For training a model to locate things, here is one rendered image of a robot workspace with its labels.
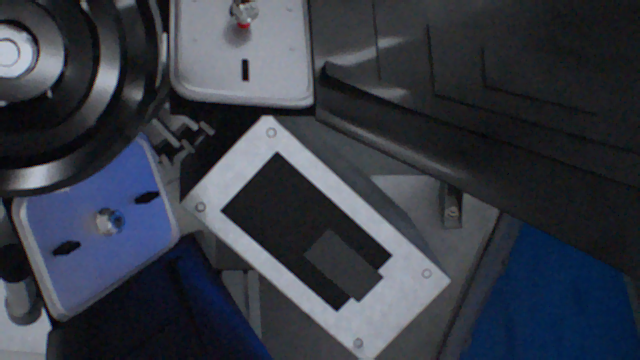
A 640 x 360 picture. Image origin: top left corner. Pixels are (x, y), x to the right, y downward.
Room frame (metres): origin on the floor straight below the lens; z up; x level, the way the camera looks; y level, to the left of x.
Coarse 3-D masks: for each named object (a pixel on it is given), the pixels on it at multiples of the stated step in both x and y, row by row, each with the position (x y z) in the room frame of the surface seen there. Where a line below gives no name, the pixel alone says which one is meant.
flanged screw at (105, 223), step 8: (104, 208) 0.27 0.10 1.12; (96, 216) 0.27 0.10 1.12; (104, 216) 0.27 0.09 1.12; (112, 216) 0.27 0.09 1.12; (120, 216) 0.27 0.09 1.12; (96, 224) 0.26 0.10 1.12; (104, 224) 0.26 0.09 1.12; (112, 224) 0.26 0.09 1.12; (120, 224) 0.27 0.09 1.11; (104, 232) 0.26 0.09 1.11; (112, 232) 0.26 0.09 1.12
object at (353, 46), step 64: (320, 0) 0.36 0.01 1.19; (384, 0) 0.37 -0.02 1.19; (448, 0) 0.38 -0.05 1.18; (512, 0) 0.39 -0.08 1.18; (576, 0) 0.40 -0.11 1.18; (320, 64) 0.32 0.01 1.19; (384, 64) 0.33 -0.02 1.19; (448, 64) 0.34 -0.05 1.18; (512, 64) 0.35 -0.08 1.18; (576, 64) 0.36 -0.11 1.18; (384, 128) 0.30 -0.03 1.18; (448, 128) 0.31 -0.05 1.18; (512, 128) 0.32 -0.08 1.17; (576, 128) 0.33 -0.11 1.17; (512, 192) 0.29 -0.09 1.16; (576, 192) 0.30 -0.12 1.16
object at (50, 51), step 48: (0, 0) 0.29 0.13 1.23; (48, 0) 0.28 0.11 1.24; (96, 0) 0.29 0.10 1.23; (144, 0) 0.29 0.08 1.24; (48, 48) 0.28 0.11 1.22; (96, 48) 0.28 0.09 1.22; (144, 48) 0.28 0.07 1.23; (0, 96) 0.26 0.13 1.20; (48, 96) 0.26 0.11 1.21; (96, 96) 0.27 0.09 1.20; (144, 96) 0.27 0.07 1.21; (0, 144) 0.25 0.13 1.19; (48, 144) 0.25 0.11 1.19; (96, 144) 0.25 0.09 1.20; (0, 192) 0.23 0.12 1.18; (48, 192) 0.24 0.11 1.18
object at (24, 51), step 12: (0, 36) 0.27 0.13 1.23; (12, 36) 0.27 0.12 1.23; (24, 36) 0.27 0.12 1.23; (0, 48) 0.27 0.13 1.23; (12, 48) 0.27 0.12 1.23; (24, 48) 0.27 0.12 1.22; (0, 60) 0.26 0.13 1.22; (12, 60) 0.27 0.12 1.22; (24, 60) 0.27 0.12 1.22; (0, 72) 0.26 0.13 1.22; (12, 72) 0.26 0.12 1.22; (24, 72) 0.27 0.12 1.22
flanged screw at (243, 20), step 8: (240, 0) 0.34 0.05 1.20; (248, 0) 0.34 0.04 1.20; (256, 0) 0.34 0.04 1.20; (232, 8) 0.34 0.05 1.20; (240, 8) 0.33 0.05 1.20; (248, 8) 0.33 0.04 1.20; (256, 8) 0.34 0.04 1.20; (232, 16) 0.33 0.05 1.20; (240, 16) 0.33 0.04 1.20; (248, 16) 0.33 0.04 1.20; (256, 16) 0.34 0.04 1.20; (240, 24) 0.34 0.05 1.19; (248, 24) 0.34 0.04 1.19
